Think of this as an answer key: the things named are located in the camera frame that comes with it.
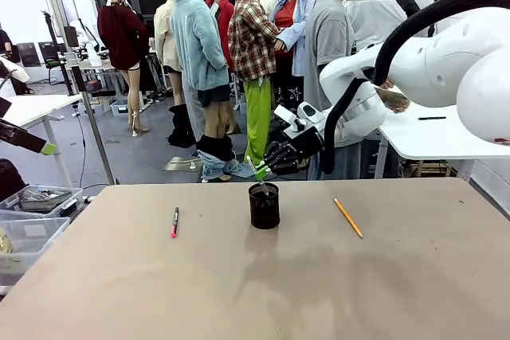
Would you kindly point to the clear empty plastic bin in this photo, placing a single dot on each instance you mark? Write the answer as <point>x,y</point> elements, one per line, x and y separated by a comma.
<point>28,240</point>

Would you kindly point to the yellow pencil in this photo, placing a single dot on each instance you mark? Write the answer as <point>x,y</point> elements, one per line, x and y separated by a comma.
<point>348,218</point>

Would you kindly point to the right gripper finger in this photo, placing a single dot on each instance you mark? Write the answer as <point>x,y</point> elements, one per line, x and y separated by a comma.
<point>279,153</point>
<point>285,169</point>

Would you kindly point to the pink black marker pen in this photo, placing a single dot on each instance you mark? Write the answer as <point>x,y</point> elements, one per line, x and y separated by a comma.
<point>175,222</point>

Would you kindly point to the person's tattooed hand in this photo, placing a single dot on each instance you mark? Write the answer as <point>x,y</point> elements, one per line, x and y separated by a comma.
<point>394,100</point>

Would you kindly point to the mannequin in cream jacket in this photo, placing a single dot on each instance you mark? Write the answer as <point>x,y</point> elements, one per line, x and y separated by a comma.
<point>165,37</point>

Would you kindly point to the mannequin in blue fleece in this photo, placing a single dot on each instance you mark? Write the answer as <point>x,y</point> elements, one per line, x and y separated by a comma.
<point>197,45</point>

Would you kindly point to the grey floor crate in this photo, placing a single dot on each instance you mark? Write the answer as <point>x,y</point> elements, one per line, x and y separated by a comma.
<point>118,108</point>

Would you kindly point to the person in grey t-shirt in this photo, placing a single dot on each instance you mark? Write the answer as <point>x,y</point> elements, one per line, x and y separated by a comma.
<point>328,37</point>

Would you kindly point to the person in white shirt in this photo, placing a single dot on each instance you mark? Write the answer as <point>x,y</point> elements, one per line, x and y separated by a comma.
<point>372,17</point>

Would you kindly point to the square mannequin base plate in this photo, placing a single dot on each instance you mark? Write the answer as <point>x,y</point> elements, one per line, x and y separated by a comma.
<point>184,164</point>

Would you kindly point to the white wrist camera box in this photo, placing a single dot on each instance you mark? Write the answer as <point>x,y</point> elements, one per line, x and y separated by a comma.
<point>303,113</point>

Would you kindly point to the black mesh pen holder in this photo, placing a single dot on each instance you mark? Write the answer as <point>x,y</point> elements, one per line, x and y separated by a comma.
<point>264,208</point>

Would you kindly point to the clear plastic bin with parts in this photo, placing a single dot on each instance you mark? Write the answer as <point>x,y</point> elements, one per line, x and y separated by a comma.
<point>44,198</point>

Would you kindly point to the mannequin in plaid hoodie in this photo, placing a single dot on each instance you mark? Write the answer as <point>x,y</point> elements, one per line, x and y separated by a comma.
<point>253,45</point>

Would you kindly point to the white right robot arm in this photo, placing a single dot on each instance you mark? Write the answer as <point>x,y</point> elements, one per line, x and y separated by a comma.
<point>438,61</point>

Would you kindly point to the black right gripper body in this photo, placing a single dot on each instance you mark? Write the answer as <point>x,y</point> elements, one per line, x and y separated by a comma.
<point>304,141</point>

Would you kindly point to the mannequin in maroon sweater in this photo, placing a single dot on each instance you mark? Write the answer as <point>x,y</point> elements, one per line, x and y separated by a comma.
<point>121,37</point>

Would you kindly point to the green white pen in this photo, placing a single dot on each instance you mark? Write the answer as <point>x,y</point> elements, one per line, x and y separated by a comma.
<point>252,165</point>

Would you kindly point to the slanted metal pole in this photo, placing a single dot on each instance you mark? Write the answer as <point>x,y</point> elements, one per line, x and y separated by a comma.
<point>85,97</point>

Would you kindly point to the mannequin in blue shirt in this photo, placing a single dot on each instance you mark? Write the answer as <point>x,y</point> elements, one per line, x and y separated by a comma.
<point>296,33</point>

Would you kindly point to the mannequin in red jacket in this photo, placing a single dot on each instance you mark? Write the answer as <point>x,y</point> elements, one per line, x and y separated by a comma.
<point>224,17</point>

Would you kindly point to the black office chair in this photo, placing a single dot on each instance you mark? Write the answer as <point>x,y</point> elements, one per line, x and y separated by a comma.
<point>52,59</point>

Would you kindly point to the white side table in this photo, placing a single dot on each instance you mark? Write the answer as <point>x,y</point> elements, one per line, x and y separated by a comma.
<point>434,137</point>

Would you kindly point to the white desk with legs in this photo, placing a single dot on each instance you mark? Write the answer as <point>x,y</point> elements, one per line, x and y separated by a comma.
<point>36,107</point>

